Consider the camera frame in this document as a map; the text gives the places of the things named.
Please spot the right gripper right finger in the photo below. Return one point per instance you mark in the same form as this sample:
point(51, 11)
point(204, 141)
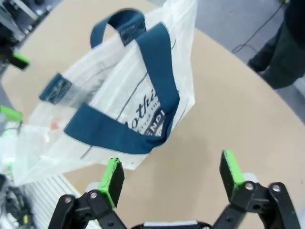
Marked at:
point(232, 174)

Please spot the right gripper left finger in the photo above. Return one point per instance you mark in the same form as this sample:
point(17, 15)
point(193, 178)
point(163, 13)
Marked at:
point(112, 183)

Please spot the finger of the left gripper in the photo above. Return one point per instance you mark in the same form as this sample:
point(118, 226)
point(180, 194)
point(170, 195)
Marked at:
point(20, 59)
point(10, 114)

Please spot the white ribbed panel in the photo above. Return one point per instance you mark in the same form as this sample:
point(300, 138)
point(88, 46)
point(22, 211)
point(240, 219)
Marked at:
point(52, 198)

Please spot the person legs dark trousers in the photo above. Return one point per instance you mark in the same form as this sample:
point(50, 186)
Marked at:
point(281, 47)

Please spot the aluminium frame rack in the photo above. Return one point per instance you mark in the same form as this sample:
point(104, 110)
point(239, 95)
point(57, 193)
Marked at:
point(14, 16)

